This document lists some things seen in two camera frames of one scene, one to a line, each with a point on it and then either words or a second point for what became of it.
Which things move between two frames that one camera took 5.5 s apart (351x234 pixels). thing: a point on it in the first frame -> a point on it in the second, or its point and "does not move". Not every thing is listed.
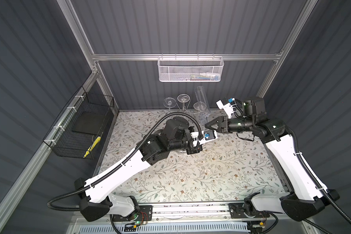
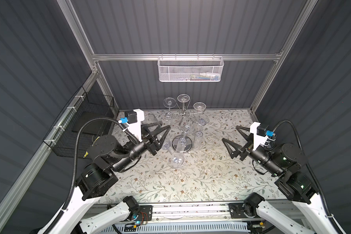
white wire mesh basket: (190, 69) does not move
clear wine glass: (184, 98) does not move
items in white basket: (202, 76) does not move
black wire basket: (80, 125) does not move
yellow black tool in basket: (92, 146) does not move
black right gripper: (222, 124) -> (237, 147)
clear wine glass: (203, 104) -> (176, 160)
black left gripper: (194, 149) -> (150, 143)
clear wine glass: (199, 106) does not move
